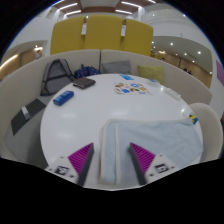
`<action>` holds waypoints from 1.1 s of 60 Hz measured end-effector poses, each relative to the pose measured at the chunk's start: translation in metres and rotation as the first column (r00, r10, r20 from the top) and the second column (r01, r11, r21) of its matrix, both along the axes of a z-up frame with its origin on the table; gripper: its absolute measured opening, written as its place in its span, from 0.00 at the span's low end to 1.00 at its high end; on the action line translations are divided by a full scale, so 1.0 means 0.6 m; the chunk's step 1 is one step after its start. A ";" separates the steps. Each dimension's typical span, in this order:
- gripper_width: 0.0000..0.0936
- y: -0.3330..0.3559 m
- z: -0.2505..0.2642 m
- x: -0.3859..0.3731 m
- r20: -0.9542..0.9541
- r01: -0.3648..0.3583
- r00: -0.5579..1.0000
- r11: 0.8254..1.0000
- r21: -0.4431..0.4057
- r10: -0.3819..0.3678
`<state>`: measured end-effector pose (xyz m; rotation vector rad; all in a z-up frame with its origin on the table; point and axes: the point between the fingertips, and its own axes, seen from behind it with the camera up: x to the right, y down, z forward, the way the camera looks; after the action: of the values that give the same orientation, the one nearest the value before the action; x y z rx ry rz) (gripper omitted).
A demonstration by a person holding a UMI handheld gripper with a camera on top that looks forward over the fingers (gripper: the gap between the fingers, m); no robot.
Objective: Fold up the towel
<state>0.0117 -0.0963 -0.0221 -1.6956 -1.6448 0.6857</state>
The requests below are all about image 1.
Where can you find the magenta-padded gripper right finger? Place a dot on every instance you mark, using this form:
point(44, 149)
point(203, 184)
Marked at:
point(143, 158)

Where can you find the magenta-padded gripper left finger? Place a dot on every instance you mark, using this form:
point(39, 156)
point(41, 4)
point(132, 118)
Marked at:
point(81, 158)

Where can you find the light blue towel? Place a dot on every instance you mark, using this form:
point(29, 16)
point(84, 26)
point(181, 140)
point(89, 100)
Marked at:
point(160, 140)

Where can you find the blue case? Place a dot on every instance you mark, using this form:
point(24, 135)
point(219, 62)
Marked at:
point(63, 98)

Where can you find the yellow and blue toy figure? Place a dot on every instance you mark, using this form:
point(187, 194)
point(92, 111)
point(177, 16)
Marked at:
point(193, 118)

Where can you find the colourful sticker sheet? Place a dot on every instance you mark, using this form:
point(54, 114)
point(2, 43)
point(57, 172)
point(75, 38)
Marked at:
point(130, 88)

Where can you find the white flat box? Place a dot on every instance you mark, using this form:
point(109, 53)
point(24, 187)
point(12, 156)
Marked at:
point(172, 93)

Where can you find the white armchair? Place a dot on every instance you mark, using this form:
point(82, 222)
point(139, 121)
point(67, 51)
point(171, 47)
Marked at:
point(211, 126)

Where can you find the small blue-white box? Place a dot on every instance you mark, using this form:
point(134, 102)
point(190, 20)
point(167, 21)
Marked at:
point(153, 82)

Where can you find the blue card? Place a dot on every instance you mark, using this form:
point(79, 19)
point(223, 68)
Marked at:
point(126, 77)

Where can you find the yellow-green cushion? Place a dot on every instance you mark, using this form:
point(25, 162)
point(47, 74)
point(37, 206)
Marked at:
point(151, 74)

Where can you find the grey backpack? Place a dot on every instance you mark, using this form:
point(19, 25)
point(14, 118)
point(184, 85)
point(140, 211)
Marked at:
point(56, 77)

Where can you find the blue patterned bag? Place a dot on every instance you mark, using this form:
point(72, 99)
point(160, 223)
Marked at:
point(86, 71)

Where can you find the grey cushion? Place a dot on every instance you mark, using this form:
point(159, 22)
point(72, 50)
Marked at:
point(116, 67)

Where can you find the curved beige sofa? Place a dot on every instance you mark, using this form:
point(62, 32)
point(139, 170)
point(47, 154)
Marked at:
point(13, 90)

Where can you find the person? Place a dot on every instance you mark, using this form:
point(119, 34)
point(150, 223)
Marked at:
point(38, 54)

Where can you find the yellow acoustic panel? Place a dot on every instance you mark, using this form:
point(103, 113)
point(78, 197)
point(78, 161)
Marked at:
point(66, 36)
point(138, 37)
point(104, 32)

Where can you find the ceiling lights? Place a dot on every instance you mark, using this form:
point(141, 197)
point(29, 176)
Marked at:
point(68, 6)

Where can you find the pink wall poster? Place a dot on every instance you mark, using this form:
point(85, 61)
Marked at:
point(220, 72)

